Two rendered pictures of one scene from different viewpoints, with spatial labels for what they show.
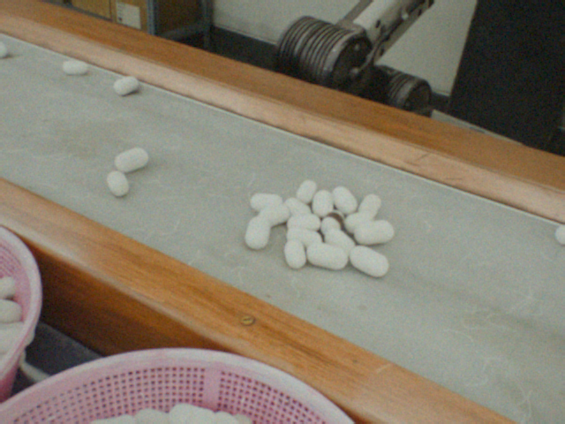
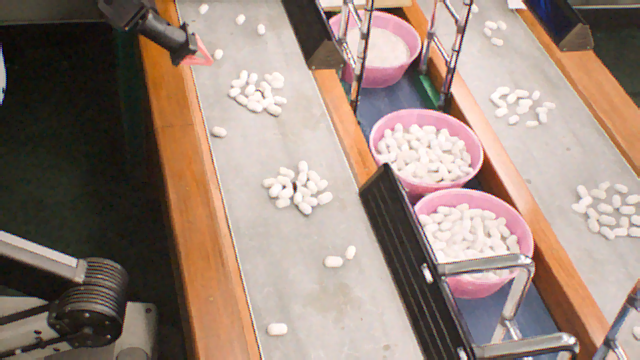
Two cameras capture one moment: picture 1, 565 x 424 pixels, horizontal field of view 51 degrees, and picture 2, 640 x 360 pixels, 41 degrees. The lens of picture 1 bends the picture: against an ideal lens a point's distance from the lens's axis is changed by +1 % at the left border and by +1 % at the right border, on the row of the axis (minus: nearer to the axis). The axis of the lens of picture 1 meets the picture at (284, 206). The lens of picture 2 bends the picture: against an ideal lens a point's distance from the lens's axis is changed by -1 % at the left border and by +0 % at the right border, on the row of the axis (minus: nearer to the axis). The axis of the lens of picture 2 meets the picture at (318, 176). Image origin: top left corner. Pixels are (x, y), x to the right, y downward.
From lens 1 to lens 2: 1.96 m
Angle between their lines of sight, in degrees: 94
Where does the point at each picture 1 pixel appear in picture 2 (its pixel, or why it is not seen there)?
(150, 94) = (264, 323)
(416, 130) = (191, 190)
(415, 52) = not seen: outside the picture
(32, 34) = not seen: outside the picture
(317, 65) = (126, 284)
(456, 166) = (208, 169)
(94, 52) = not seen: outside the picture
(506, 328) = (290, 135)
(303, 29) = (106, 295)
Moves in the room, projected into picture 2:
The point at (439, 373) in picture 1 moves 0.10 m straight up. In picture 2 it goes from (325, 141) to (330, 108)
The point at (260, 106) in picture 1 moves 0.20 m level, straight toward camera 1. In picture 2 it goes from (231, 259) to (303, 213)
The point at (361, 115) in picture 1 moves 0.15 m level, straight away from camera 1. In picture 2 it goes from (199, 214) to (132, 240)
